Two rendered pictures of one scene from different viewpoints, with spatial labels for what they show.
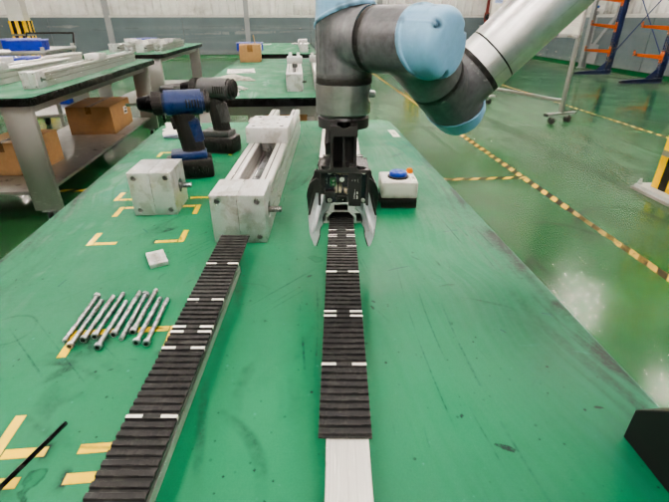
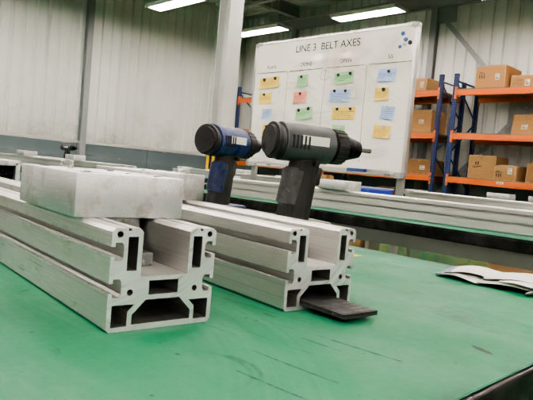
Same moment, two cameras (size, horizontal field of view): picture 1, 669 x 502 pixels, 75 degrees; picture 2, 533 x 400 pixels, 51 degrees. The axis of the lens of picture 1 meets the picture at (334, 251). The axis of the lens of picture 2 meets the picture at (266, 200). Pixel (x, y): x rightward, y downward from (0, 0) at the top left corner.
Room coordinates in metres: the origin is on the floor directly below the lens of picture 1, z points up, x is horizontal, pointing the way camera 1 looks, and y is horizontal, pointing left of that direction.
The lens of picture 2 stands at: (2.05, -0.26, 0.92)
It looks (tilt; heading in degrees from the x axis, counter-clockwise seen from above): 3 degrees down; 140
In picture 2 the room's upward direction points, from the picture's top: 5 degrees clockwise
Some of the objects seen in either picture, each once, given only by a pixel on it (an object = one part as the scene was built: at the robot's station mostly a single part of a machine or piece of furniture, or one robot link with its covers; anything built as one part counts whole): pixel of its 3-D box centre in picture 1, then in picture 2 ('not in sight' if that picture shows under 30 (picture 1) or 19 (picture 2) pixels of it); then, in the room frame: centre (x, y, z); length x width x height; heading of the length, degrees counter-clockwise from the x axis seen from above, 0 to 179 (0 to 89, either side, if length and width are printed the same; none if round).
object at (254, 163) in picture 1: (272, 150); (145, 221); (1.23, 0.18, 0.82); 0.80 x 0.10 x 0.09; 0
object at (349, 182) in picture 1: (342, 159); not in sight; (0.62, -0.01, 0.97); 0.09 x 0.08 x 0.12; 0
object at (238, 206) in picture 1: (249, 210); not in sight; (0.78, 0.16, 0.83); 0.12 x 0.09 x 0.10; 90
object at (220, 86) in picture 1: (207, 115); (317, 194); (1.40, 0.39, 0.89); 0.20 x 0.08 x 0.22; 78
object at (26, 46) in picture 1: (45, 84); not in sight; (5.14, 3.20, 0.50); 1.03 x 0.55 x 1.01; 10
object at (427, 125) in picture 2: not in sight; (386, 150); (-5.56, 9.31, 1.57); 2.83 x 0.98 x 3.14; 5
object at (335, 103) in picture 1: (345, 101); not in sight; (0.63, -0.02, 1.06); 0.08 x 0.08 x 0.05
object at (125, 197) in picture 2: not in sight; (97, 202); (1.48, -0.01, 0.87); 0.16 x 0.11 x 0.07; 0
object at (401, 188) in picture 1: (393, 188); not in sight; (0.95, -0.13, 0.81); 0.10 x 0.08 x 0.06; 90
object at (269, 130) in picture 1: (271, 133); (147, 190); (1.23, 0.18, 0.87); 0.16 x 0.11 x 0.07; 0
